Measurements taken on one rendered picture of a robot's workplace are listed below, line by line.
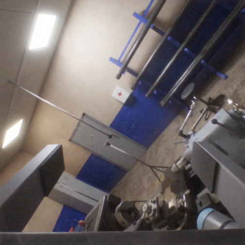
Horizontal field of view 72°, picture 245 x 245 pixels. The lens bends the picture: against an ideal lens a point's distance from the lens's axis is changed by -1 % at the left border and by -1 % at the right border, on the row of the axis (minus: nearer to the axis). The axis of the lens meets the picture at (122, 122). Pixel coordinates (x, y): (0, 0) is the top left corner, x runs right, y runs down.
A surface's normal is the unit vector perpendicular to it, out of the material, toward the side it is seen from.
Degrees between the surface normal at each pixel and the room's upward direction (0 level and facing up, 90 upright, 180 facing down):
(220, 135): 78
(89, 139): 90
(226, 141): 70
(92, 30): 90
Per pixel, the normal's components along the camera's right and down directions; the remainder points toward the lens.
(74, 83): -0.10, 0.49
